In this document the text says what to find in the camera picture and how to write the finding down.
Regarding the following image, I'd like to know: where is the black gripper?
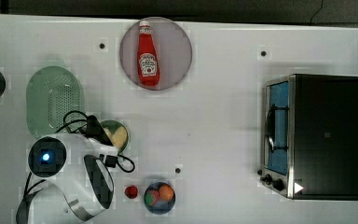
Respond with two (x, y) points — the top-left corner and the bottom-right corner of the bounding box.
(85, 115), (118, 156)

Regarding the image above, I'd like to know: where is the plush peeled banana toy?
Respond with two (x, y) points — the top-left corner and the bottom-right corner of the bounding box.
(104, 126), (128, 149)

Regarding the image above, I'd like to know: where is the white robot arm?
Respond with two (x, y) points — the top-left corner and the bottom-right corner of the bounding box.
(16, 116), (117, 224)

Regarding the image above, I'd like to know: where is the green mug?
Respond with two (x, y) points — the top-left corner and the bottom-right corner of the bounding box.
(101, 120), (130, 153)

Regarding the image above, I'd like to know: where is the green perforated colander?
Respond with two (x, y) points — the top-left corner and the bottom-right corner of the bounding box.
(26, 66), (84, 138)

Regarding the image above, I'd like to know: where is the red toy strawberry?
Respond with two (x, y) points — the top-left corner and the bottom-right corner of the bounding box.
(125, 185), (138, 199)

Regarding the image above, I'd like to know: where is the plush red ketchup bottle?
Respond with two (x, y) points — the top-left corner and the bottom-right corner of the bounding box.
(137, 21), (160, 87)

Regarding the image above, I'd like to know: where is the green red toy fruit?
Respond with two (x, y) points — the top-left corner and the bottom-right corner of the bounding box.
(145, 189), (160, 206)

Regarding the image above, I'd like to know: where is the orange toy fruit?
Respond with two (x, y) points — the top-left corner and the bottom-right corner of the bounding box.
(158, 184), (174, 202)

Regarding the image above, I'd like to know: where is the blue small bowl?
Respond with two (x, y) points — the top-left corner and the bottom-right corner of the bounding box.
(144, 182), (175, 215)

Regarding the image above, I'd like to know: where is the grey round plate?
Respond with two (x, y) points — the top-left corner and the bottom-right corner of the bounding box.
(119, 17), (192, 91)

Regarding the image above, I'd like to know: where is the silver toaster oven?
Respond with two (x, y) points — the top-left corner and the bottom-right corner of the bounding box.
(257, 74), (358, 201)

